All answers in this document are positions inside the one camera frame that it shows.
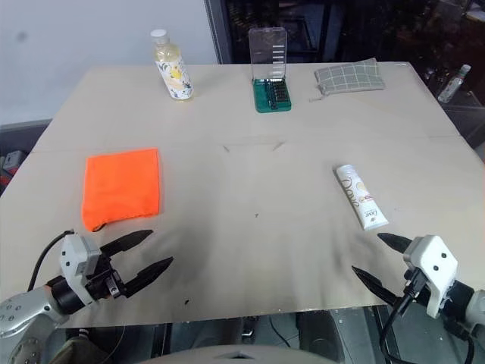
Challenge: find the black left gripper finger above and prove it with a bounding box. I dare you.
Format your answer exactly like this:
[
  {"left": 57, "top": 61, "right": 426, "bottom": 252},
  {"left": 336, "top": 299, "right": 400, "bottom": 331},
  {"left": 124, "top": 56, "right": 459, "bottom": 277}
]
[
  {"left": 99, "top": 229, "right": 155, "bottom": 262},
  {"left": 121, "top": 256, "right": 174, "bottom": 300}
]

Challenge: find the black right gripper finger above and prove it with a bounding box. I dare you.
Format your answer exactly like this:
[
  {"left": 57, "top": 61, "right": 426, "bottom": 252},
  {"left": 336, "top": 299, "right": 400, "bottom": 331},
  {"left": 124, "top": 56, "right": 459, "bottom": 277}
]
[
  {"left": 377, "top": 232, "right": 412, "bottom": 256},
  {"left": 351, "top": 265, "right": 399, "bottom": 306}
]

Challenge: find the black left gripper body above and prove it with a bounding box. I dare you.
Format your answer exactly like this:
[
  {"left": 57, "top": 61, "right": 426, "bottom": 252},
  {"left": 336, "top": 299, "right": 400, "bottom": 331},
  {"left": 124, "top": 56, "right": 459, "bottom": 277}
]
[{"left": 85, "top": 253, "right": 128, "bottom": 302}]

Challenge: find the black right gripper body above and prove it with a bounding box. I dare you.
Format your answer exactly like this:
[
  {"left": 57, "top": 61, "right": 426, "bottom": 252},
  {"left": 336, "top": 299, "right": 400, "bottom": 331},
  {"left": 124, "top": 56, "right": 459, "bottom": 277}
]
[{"left": 393, "top": 267, "right": 437, "bottom": 308}]

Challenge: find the white Dove lotion tube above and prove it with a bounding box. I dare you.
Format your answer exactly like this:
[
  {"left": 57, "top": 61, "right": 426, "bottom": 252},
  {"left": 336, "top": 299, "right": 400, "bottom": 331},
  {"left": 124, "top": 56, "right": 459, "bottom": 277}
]
[{"left": 333, "top": 163, "right": 390, "bottom": 231}]

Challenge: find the red and black device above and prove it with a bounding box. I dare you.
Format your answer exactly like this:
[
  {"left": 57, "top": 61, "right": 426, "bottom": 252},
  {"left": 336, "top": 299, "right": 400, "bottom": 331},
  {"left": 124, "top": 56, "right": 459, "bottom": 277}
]
[{"left": 0, "top": 150, "right": 27, "bottom": 187}]

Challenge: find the small clear plastic bottle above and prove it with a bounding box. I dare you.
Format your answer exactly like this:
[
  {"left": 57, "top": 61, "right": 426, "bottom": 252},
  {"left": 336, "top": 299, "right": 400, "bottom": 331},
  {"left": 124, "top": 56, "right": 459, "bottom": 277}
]
[{"left": 437, "top": 64, "right": 472, "bottom": 103}]

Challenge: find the grey checked fabric pouch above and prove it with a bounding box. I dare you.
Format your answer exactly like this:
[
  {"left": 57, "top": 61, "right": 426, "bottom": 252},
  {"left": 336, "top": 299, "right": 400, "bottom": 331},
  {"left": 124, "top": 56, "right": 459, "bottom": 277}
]
[{"left": 308, "top": 57, "right": 386, "bottom": 103}]

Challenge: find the yellow floral drink bottle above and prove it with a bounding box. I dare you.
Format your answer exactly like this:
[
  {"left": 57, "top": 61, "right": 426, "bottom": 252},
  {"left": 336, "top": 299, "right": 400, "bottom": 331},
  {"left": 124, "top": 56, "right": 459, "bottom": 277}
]
[{"left": 150, "top": 29, "right": 195, "bottom": 102}]

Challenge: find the green screwdriver bit case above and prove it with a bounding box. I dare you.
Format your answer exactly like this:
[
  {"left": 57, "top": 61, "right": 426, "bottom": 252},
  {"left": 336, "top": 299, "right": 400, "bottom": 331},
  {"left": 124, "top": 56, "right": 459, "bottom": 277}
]
[{"left": 248, "top": 27, "right": 293, "bottom": 114}]

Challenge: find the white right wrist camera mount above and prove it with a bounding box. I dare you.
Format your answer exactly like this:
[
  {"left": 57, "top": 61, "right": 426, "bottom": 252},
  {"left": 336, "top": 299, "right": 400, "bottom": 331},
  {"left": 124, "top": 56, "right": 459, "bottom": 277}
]
[{"left": 402, "top": 234, "right": 459, "bottom": 318}]

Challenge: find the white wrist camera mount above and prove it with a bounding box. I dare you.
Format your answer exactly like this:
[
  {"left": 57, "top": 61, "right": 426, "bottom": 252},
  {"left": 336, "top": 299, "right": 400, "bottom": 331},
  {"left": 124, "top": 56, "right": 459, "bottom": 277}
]
[
  {"left": 402, "top": 234, "right": 459, "bottom": 318},
  {"left": 60, "top": 234, "right": 102, "bottom": 306}
]

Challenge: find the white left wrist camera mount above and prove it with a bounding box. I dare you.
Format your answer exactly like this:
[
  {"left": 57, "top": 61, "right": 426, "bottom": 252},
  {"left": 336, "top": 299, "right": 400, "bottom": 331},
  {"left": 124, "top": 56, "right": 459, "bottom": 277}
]
[{"left": 60, "top": 234, "right": 102, "bottom": 306}]

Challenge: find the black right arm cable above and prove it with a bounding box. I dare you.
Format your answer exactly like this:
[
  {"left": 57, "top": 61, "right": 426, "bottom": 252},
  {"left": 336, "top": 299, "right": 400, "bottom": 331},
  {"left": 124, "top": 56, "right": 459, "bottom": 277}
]
[{"left": 378, "top": 267, "right": 475, "bottom": 364}]

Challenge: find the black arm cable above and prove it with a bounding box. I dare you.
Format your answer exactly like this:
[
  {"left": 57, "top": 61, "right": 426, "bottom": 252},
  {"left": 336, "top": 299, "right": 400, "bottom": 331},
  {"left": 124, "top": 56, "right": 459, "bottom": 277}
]
[
  {"left": 27, "top": 228, "right": 76, "bottom": 293},
  {"left": 378, "top": 267, "right": 475, "bottom": 364}
]

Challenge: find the orange cloth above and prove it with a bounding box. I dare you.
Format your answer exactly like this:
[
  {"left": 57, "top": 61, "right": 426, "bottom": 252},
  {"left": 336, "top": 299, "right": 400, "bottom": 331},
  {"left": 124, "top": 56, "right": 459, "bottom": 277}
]
[{"left": 80, "top": 147, "right": 161, "bottom": 233}]

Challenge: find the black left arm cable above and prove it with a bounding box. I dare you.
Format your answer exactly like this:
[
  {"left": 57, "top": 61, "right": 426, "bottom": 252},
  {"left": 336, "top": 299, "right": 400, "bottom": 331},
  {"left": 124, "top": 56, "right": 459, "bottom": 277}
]
[{"left": 27, "top": 228, "right": 76, "bottom": 293}]

